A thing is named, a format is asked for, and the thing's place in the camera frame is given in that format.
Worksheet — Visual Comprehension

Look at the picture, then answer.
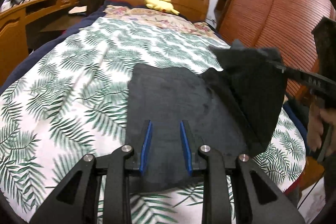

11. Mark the black jacket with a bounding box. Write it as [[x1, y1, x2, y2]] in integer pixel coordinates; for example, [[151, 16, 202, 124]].
[[126, 41, 287, 193]]

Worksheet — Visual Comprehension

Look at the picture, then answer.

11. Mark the person right hand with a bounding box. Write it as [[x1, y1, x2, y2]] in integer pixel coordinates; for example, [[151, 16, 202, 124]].
[[307, 102, 336, 157]]

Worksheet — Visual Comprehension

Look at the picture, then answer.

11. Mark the wooden louvered wardrobe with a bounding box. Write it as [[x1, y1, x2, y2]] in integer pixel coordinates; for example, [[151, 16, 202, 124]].
[[213, 0, 336, 101]]

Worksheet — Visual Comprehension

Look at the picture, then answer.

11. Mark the palm leaf bedspread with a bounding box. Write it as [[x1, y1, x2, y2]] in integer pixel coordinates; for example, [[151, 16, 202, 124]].
[[0, 15, 308, 224]]

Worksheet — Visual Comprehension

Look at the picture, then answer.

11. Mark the wooden desk cabinet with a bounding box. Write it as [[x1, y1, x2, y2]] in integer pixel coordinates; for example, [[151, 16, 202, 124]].
[[1, 0, 80, 84]]

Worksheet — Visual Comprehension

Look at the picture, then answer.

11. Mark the yellow plush toy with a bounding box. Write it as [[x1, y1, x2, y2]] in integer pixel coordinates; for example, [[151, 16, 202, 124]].
[[144, 0, 179, 15]]

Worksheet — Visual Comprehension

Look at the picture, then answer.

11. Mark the floral pillow cover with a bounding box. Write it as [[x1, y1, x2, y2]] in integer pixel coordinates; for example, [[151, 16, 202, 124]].
[[104, 5, 218, 38]]

